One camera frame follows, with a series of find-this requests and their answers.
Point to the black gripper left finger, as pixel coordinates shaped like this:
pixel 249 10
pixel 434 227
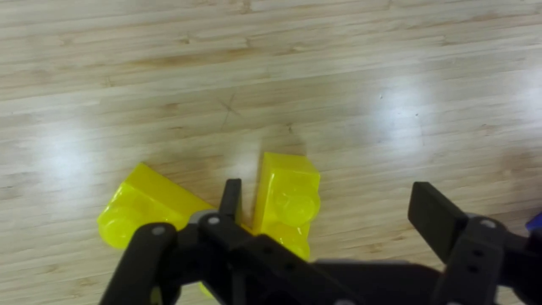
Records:
pixel 146 265

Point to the yellow three-stud Lego brick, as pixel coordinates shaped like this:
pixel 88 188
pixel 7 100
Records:
pixel 285 192

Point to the yellow four-stud Lego brick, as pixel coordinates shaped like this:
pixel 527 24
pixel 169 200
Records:
pixel 146 197

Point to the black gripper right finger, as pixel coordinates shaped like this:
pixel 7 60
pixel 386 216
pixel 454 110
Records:
pixel 474 254

